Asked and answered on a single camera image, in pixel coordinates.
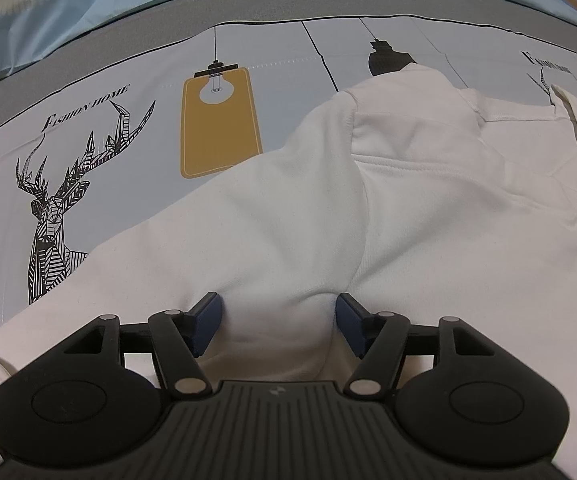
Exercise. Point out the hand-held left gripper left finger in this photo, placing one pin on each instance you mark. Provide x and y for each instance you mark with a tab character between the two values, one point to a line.
209	322

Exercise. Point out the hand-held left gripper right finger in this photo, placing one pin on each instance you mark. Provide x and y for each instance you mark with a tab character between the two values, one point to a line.
349	322

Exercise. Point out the white shirt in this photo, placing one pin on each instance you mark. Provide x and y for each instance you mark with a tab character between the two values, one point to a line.
418	220

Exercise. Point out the printed bed sheet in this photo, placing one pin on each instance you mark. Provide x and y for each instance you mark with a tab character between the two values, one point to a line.
133	200

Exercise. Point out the light blue quilt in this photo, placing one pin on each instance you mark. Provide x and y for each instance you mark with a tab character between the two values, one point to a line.
53	35

